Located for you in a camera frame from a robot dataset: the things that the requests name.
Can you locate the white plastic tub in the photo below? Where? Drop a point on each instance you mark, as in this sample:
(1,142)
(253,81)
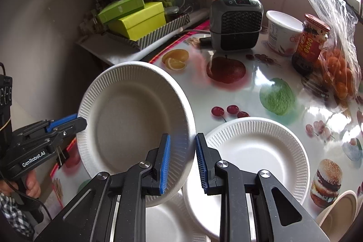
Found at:
(284,32)

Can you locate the white paper plate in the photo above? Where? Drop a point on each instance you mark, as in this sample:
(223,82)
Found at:
(128,108)
(252,144)
(171,221)

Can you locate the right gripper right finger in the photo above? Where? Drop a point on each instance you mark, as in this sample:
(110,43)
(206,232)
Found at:
(277,215)

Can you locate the clear bag of oranges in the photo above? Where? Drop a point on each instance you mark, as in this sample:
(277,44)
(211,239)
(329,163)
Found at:
(336,72)

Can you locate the upper green box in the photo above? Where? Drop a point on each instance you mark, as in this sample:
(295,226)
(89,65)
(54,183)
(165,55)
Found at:
(119,9)

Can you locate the green box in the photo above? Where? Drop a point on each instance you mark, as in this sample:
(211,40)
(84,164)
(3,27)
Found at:
(139,24)
(119,9)

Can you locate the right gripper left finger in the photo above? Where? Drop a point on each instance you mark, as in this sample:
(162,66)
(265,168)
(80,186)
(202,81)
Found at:
(113,207)

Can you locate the fruit print tablecloth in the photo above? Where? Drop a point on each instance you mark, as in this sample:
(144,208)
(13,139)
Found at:
(259,83)

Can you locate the grey side table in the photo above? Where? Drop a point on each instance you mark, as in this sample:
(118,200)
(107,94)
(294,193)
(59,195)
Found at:
(113,51)

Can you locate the beige paper bowl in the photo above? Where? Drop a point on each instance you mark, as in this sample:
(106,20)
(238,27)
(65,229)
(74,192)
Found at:
(337,218)

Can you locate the red label sauce jar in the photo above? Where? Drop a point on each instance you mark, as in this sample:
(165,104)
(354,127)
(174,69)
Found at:
(315,33)

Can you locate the zigzag patterned tray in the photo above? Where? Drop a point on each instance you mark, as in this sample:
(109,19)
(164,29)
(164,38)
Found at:
(153,36)

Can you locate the lower green box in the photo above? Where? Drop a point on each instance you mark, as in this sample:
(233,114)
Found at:
(139,24)

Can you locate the grey portable heater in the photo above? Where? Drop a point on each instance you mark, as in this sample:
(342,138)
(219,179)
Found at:
(235,25)

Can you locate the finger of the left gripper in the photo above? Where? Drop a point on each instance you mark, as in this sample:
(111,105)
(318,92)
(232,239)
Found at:
(41,137)
(46,125)

